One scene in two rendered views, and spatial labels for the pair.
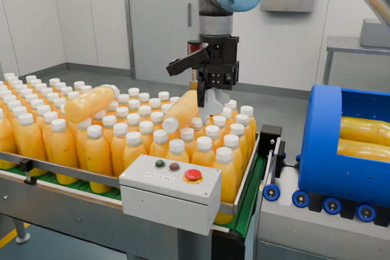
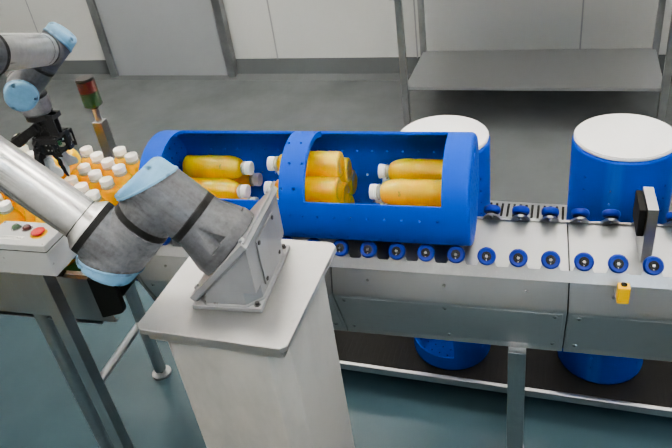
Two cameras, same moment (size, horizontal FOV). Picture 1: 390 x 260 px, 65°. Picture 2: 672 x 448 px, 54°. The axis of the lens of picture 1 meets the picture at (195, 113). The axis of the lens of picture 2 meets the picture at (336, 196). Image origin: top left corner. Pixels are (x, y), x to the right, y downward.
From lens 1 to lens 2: 132 cm
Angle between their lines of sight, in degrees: 9
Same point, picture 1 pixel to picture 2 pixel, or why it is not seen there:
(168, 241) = (42, 289)
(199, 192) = (38, 244)
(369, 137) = (215, 173)
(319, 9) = not seen: outside the picture
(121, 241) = (22, 304)
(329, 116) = not seen: hidden behind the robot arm
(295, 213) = (162, 251)
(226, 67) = (51, 139)
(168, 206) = (22, 258)
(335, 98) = (160, 148)
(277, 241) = (156, 278)
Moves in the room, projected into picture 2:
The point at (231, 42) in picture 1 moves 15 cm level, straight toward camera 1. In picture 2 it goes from (49, 119) to (24, 147)
